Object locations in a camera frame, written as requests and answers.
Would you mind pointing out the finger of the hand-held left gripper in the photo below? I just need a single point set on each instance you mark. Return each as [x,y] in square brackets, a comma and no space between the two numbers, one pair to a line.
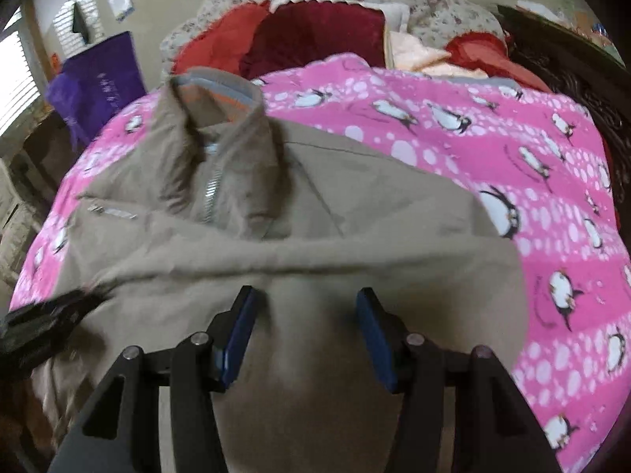
[44,315]

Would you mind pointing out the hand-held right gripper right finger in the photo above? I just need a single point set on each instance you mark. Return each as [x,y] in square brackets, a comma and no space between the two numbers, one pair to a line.
[375,340]

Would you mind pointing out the dark red velvet cloth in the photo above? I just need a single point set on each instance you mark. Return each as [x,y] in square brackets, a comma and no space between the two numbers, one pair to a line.
[315,42]

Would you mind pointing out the purple bag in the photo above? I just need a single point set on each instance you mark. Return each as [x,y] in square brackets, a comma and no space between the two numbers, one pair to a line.
[96,83]

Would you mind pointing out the window blinds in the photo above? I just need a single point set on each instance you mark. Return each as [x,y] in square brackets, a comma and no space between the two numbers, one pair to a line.
[19,79]

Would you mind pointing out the pink penguin print blanket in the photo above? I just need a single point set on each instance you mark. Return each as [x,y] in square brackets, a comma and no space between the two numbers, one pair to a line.
[517,167]

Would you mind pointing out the dark carved wooden headboard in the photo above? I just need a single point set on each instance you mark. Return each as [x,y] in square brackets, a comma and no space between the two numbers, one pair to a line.
[572,64]

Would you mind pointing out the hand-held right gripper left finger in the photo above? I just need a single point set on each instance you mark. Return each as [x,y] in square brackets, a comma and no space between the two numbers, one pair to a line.
[238,340]

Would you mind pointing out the peach cloth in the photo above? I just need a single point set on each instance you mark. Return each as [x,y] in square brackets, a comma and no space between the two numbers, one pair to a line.
[419,54]

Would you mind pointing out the khaki zip jacket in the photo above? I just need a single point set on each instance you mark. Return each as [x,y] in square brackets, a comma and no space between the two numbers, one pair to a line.
[305,217]

